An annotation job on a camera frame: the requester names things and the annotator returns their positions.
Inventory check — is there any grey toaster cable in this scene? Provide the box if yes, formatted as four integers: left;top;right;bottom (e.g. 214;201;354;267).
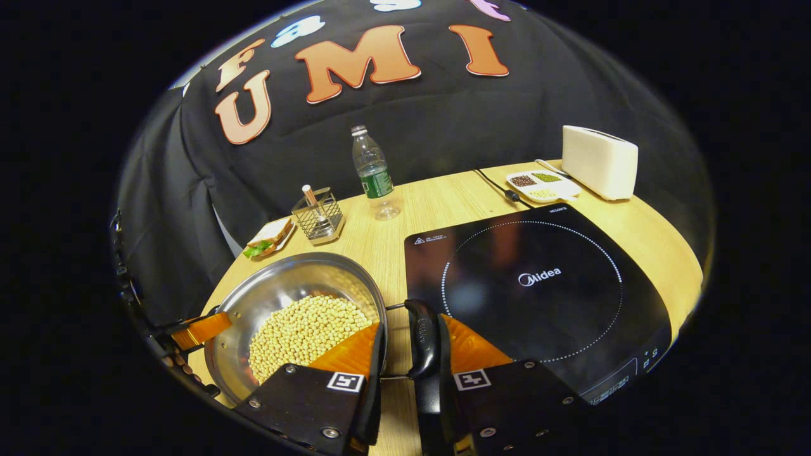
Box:
534;158;571;179

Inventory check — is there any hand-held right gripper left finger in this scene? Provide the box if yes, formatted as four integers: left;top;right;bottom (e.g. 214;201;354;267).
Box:
233;322;386;456

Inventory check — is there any white divided dish of beans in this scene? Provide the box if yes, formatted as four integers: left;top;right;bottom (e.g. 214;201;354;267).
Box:
506;170;582;203

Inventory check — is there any clear plastic water bottle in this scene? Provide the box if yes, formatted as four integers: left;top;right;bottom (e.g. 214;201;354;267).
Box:
352;125;401;221

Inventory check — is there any brown white-tipped stick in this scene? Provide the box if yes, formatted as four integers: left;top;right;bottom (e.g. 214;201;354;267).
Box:
302;184;325;220

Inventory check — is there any sandwich with lettuce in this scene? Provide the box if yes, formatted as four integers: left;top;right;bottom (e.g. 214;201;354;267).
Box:
243;217;297;259

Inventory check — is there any wire mesh basket holder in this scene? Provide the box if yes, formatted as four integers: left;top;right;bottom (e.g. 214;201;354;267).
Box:
291;187;346;246

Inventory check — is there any steel pot with black handle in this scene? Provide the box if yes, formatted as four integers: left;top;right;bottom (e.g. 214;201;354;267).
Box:
204;252;452;456

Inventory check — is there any black induction cooktop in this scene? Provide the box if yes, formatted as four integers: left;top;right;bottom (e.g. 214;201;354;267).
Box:
404;203;672;406

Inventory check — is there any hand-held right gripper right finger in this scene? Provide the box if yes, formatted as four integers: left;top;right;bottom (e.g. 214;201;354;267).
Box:
437;313;593;456

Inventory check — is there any black power cable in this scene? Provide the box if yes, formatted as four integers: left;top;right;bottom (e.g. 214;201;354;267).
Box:
474;168;533;208

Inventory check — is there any white toaster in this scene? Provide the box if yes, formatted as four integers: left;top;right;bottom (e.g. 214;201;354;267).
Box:
561;125;639;201

